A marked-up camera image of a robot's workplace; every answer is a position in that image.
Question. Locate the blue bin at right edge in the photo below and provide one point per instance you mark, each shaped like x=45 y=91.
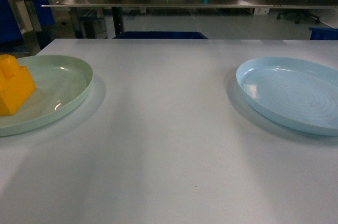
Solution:
x=323 y=33

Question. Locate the black office chair base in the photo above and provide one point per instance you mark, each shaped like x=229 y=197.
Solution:
x=298 y=13

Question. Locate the light blue round plate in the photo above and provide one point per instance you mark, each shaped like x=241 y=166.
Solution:
x=294 y=93

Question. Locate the yellow toy building block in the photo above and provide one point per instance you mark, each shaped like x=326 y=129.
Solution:
x=16 y=85

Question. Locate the light green round plate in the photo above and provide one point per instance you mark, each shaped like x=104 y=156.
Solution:
x=62 y=84

